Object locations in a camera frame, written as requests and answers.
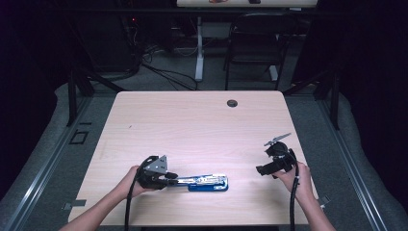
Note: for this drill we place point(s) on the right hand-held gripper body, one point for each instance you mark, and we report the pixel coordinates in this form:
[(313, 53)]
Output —
[(280, 157)]

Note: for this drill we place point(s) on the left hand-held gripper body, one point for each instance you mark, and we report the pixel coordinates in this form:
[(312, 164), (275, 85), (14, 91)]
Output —
[(154, 174)]

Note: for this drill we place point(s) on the blue stapler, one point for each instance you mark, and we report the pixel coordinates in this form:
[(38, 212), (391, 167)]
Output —
[(205, 183)]

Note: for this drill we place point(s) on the person's left hand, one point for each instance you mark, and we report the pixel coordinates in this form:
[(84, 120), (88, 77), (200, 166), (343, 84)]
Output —
[(133, 184)]

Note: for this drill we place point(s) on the person's right hand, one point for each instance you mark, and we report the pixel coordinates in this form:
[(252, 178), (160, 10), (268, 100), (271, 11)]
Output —
[(300, 183)]

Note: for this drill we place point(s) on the grey tape piece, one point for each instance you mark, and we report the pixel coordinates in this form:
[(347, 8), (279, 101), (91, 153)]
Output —
[(75, 203), (324, 200)]

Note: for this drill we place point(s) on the black round table grommet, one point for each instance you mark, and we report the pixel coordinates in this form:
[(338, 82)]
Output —
[(232, 103)]

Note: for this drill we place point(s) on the black metal stand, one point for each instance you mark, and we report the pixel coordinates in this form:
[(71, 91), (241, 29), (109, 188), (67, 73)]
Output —
[(335, 106), (72, 102)]

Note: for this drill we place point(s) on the white desk leg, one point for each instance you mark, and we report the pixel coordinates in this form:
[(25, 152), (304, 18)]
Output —
[(199, 64), (273, 73)]

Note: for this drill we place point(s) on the short black tape strip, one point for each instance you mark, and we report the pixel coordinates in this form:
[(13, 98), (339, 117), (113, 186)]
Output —
[(85, 123)]

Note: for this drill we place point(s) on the black folding chair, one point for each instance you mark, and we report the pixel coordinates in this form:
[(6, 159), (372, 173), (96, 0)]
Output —
[(260, 32)]

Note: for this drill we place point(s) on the black computer tower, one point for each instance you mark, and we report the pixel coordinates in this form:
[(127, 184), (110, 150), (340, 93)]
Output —
[(106, 45)]

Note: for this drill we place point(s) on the light wooden desk top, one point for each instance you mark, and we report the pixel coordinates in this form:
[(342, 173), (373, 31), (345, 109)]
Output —
[(272, 3)]

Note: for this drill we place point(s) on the aluminium floor rail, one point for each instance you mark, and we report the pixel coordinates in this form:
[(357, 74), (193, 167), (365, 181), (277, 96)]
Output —
[(356, 179), (41, 173)]

